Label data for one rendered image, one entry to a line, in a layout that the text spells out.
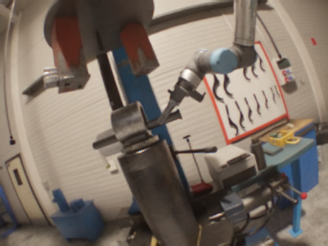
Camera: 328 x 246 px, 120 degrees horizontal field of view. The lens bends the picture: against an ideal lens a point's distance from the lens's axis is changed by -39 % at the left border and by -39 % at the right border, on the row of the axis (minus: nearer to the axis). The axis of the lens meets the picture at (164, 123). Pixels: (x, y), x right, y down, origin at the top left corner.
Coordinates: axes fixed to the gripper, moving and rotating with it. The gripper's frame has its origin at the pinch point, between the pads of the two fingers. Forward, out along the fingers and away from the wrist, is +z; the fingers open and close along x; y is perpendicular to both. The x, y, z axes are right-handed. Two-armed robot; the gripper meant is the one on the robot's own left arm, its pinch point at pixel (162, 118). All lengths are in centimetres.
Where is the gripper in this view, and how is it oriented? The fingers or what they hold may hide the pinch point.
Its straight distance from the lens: 63.0
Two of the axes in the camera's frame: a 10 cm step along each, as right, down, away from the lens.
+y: -8.2, -5.7, 0.2
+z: -5.7, 8.2, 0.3
